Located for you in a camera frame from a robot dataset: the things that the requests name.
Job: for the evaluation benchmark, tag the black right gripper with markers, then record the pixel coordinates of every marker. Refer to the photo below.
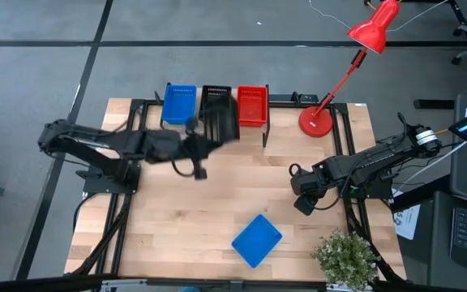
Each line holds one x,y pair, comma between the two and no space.
310,180

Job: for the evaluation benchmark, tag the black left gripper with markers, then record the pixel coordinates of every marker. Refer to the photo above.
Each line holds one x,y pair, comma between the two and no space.
164,146

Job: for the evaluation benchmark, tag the blue plastic slotted basket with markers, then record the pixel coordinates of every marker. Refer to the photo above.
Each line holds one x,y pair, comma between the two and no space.
178,107
256,241

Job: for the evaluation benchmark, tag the red plastic slotted basket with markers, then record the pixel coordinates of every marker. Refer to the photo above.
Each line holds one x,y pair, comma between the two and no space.
251,106

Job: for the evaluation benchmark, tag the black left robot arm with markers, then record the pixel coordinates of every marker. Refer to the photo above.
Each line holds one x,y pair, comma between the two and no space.
95,136

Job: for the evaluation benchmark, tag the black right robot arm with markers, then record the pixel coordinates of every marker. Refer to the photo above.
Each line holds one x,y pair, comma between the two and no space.
379,156

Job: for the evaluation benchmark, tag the green potted plant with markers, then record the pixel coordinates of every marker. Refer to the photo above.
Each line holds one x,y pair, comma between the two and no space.
345,259

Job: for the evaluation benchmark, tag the red desk lamp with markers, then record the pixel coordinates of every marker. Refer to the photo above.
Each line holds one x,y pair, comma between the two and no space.
315,121

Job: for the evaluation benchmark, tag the white paper sheet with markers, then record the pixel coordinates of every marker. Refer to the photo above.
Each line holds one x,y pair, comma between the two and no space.
408,221

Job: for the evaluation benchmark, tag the black floor bar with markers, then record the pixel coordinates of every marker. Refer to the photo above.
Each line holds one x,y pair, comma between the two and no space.
434,104

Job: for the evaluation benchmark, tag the black aluminium rig frame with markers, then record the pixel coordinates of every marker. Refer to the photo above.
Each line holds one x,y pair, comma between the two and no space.
280,100

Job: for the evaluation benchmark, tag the black device on frame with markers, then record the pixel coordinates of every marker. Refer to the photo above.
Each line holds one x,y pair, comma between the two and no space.
308,97

